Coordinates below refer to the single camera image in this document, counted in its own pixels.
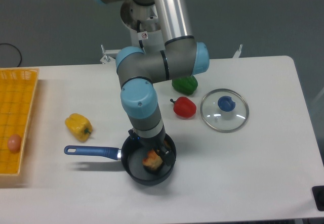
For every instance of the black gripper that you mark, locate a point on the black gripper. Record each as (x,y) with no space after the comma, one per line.
(156,143)

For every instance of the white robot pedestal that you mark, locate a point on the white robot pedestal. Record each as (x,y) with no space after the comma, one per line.
(143,25)

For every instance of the yellow plastic basket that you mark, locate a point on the yellow plastic basket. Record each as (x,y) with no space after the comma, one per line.
(18,87)

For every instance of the dark blue saucepan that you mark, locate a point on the dark blue saucepan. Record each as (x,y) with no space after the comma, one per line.
(131,155)

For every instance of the glass lid blue knob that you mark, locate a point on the glass lid blue knob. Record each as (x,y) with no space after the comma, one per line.
(224,110)

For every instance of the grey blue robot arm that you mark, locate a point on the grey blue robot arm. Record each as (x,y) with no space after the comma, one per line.
(138,69)

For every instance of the brown egg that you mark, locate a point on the brown egg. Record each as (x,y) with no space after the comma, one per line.
(14,143)

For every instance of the green bell pepper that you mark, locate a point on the green bell pepper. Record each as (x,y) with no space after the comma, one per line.
(185,85)

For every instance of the yellow bell pepper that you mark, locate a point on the yellow bell pepper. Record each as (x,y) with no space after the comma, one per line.
(79,126)

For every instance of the beige bread roll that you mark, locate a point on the beige bread roll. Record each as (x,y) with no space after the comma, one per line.
(152,162)

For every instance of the red bell pepper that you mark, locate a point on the red bell pepper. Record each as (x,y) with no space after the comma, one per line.
(184,107)

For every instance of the black device at table edge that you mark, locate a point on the black device at table edge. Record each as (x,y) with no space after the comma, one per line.
(318,193)

